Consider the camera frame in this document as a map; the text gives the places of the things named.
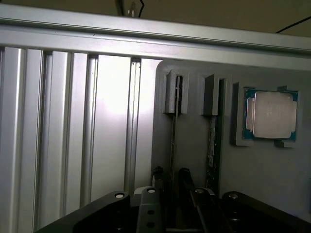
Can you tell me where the RAM stick with white label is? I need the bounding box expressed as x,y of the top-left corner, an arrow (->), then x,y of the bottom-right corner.
206,77 -> 221,194

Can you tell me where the grey plastic parts rack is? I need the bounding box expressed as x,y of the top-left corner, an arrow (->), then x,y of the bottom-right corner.
150,59 -> 311,233

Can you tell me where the CPU with silver heat spreader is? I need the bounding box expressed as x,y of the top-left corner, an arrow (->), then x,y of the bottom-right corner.
241,88 -> 299,142

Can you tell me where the aluminium frame rail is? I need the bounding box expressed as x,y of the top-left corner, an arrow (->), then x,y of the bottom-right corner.
0,4 -> 311,67

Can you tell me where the thin black cable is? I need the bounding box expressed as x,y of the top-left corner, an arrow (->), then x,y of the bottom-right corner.
276,14 -> 311,34
137,0 -> 147,18

